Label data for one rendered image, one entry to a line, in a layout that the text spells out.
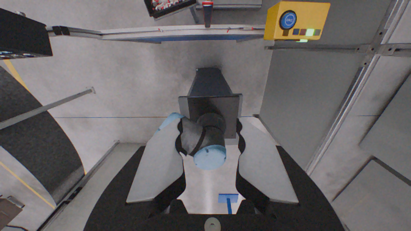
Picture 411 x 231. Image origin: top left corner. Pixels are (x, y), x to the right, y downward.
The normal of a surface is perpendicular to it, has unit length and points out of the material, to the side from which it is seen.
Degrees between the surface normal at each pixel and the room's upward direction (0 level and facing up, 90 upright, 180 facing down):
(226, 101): 2
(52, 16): 0
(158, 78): 0
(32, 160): 90
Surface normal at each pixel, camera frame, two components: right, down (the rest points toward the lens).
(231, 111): -0.05, 0.48
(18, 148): 0.99, -0.09
